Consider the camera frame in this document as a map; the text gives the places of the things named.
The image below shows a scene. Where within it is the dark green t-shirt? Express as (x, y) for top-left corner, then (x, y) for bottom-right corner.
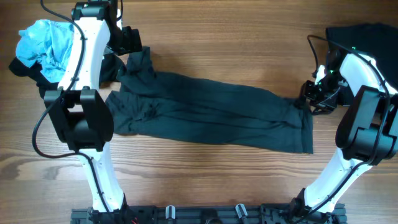
(106, 47), (313, 154)

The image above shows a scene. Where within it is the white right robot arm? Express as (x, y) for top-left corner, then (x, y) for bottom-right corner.
(291, 49), (397, 219)

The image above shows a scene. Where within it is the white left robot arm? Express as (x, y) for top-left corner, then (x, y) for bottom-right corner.
(43, 1), (142, 223)

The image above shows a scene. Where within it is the black garment with logo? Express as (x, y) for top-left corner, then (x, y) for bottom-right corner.
(9, 55), (124, 98)

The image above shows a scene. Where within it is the light blue crumpled garment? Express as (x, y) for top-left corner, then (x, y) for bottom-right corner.
(16, 19), (74, 83)

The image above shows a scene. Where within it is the folded dark navy garment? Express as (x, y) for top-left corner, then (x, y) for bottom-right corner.
(325, 23), (397, 106)

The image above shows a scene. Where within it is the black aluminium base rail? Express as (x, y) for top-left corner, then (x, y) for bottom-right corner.
(70, 203), (348, 224)

